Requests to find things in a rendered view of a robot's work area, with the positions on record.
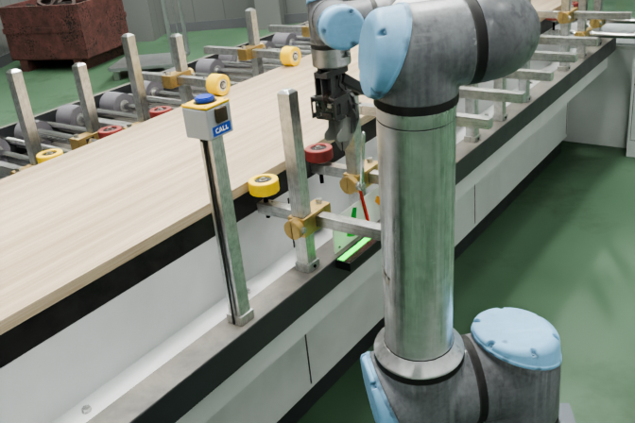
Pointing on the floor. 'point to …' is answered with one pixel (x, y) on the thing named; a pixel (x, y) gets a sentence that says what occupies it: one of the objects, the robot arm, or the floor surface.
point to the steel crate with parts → (65, 28)
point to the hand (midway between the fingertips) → (344, 144)
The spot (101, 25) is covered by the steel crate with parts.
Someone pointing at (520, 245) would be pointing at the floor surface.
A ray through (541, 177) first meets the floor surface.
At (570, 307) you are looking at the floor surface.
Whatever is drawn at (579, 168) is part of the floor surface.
